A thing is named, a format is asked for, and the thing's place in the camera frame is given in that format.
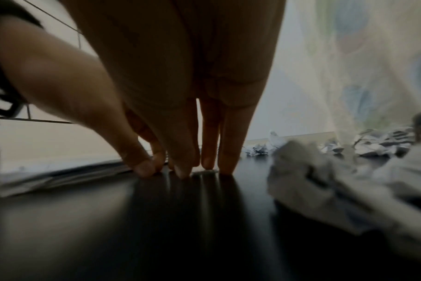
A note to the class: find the person's right hand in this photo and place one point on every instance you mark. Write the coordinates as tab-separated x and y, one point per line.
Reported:
169	68

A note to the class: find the small crumpled paper ball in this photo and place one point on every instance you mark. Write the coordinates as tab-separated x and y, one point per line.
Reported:
332	146
260	149

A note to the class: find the flat white paper sheet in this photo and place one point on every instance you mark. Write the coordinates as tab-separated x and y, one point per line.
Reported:
57	178

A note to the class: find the large crumpled white paper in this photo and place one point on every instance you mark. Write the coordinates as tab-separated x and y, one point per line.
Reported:
321	181

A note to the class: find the sheer patterned curtain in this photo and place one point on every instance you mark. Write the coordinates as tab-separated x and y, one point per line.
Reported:
363	63

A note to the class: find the crumpled printed paper heap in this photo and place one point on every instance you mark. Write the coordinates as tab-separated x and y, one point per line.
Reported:
384	142

